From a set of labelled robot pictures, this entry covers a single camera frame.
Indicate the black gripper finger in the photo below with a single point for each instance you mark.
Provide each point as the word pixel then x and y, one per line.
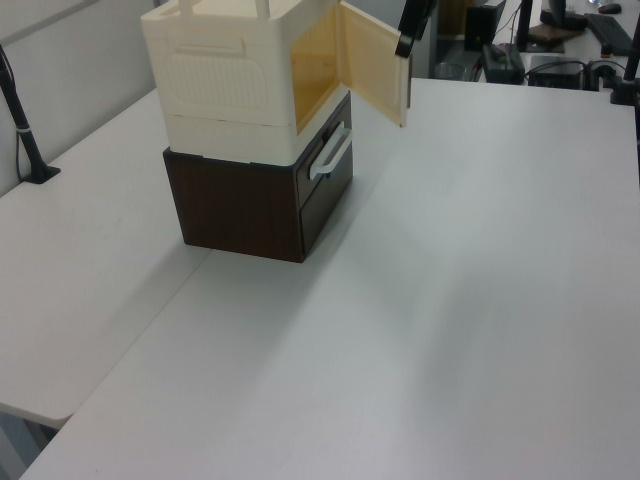
pixel 412 25

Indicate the cream cabinet door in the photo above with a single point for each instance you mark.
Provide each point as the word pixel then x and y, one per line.
pixel 372 60

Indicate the cream plastic cabinet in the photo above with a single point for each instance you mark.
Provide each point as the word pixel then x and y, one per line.
pixel 220 85

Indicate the dark brown drawer cabinet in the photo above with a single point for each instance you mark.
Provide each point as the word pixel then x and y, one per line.
pixel 235 210

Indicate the clear plastic bin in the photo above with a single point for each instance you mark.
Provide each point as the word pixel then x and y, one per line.
pixel 450 71

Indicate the black upright box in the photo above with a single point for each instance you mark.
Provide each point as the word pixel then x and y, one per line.
pixel 482 27

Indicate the black flat device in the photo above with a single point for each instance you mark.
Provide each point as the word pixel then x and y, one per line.
pixel 502 62

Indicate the black monitor stand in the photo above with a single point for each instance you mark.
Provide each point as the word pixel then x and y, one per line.
pixel 523 22

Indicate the brown wooden board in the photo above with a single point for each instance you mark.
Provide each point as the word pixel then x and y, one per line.
pixel 547 37

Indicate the black electronics box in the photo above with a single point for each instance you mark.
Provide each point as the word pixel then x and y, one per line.
pixel 555 72

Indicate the grey monitor base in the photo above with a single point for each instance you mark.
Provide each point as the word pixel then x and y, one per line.
pixel 565 17

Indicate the black computer mouse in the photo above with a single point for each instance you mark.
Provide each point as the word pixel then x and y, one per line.
pixel 609 8

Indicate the black keyboard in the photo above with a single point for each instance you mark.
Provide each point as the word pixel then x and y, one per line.
pixel 610 32

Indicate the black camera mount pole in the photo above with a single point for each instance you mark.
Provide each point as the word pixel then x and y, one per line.
pixel 27 140

